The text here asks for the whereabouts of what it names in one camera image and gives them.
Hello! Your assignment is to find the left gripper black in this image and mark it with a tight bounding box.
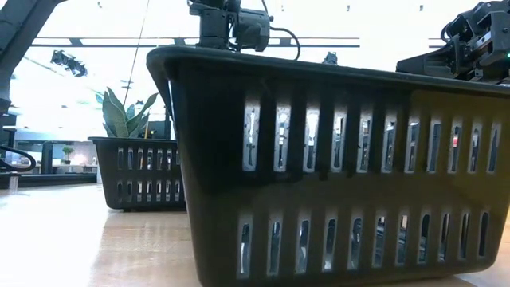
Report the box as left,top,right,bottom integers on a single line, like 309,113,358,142
198,7,232,50

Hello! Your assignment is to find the thin black cable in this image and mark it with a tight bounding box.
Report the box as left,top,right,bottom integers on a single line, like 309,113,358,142
122,0,151,105

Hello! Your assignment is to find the black left camera cable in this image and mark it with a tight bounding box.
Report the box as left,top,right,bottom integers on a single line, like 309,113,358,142
269,26,302,61

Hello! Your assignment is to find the green potted plant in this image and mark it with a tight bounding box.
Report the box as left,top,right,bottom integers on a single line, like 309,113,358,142
95,87,159,140

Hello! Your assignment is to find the black aluminium frame rail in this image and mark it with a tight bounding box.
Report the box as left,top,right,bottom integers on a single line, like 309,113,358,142
0,172,100,190

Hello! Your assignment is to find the black slotted plastic basket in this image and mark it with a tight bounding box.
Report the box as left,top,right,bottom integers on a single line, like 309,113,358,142
146,45,510,287
88,136,187,212

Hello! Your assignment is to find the small background potted plant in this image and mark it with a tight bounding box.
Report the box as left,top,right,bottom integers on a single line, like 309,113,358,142
61,146,76,166

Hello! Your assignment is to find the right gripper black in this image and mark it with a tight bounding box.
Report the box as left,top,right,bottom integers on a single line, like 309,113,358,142
396,0,510,86

